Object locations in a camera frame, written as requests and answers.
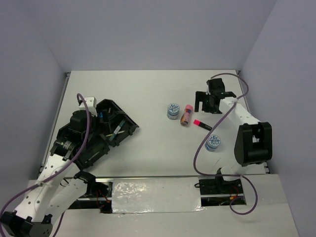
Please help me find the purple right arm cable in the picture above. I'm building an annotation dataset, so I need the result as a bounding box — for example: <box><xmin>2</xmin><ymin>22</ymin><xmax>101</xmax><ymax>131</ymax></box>
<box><xmin>193</xmin><ymin>73</ymin><xmax>259</xmax><ymax>216</ymax></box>

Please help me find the blue clear slim highlighter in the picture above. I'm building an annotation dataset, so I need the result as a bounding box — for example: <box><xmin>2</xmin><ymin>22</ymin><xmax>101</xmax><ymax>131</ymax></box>
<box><xmin>109</xmin><ymin>120</ymin><xmax>125</xmax><ymax>141</ymax></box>

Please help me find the blue white round tub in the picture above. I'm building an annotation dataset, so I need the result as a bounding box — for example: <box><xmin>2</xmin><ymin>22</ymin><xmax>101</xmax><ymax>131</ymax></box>
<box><xmin>167</xmin><ymin>103</ymin><xmax>180</xmax><ymax>120</ymax></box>

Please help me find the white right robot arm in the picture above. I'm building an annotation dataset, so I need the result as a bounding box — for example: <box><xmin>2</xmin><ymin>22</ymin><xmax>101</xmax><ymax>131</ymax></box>
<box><xmin>194</xmin><ymin>75</ymin><xmax>273</xmax><ymax>193</ymax></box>

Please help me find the blue cap black highlighter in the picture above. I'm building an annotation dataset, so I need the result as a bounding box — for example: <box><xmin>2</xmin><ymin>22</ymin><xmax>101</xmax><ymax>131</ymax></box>
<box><xmin>99</xmin><ymin>112</ymin><xmax>104</xmax><ymax>123</ymax></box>

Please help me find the pink lid clear jar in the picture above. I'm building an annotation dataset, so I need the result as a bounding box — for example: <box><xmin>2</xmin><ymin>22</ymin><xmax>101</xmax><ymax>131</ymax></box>
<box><xmin>180</xmin><ymin>104</ymin><xmax>193</xmax><ymax>127</ymax></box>

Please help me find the pink cap black highlighter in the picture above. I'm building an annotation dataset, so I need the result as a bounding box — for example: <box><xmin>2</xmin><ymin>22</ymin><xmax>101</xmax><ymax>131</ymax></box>
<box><xmin>194</xmin><ymin>119</ymin><xmax>212</xmax><ymax>131</ymax></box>

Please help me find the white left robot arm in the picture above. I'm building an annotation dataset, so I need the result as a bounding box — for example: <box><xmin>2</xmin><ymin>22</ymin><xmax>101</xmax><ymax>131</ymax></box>
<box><xmin>0</xmin><ymin>109</ymin><xmax>111</xmax><ymax>237</ymax></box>

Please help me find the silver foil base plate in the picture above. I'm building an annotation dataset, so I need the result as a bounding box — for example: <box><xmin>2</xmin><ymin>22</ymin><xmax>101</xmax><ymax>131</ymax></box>
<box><xmin>112</xmin><ymin>177</ymin><xmax>203</xmax><ymax>214</ymax></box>

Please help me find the black four-compartment organizer tray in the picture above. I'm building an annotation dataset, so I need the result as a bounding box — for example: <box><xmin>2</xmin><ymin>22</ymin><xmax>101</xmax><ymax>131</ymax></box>
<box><xmin>50</xmin><ymin>99</ymin><xmax>139</xmax><ymax>170</ymax></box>

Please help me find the yellow clear slim highlighter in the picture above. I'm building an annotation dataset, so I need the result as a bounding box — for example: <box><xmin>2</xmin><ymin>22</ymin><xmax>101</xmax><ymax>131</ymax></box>
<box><xmin>106</xmin><ymin>130</ymin><xmax>125</xmax><ymax>137</ymax></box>

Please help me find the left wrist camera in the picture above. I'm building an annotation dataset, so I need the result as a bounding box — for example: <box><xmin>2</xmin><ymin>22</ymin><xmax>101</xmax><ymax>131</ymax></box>
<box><xmin>84</xmin><ymin>97</ymin><xmax>97</xmax><ymax>117</ymax></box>

